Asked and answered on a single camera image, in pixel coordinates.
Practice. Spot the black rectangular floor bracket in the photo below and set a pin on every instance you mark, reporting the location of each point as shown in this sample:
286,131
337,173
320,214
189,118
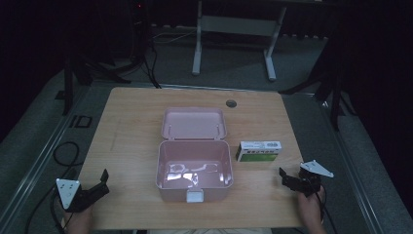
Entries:
83,121

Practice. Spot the white metal desk frame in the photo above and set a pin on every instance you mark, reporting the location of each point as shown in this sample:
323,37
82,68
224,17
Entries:
238,26

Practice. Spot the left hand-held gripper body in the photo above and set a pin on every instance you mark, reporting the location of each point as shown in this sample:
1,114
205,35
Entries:
68,192

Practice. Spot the pink plastic storage box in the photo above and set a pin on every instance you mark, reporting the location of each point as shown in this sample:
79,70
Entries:
194,156

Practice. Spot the person's right hand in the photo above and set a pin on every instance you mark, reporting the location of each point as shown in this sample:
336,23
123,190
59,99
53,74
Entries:
310,208

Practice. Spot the black tripod stand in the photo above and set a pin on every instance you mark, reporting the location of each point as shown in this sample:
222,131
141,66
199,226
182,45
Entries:
334,94
69,84

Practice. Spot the person's left hand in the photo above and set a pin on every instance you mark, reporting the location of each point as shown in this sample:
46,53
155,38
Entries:
79,222

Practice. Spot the metal floor rail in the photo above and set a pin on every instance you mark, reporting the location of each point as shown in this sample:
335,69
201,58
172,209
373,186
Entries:
35,165
352,175

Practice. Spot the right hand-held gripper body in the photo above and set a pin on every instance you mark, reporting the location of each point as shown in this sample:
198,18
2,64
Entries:
311,180

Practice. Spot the white and green medicine box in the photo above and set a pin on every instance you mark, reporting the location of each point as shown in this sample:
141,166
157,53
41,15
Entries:
258,151

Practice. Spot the dark device with red light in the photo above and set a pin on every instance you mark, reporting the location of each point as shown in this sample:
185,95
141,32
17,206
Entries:
139,29

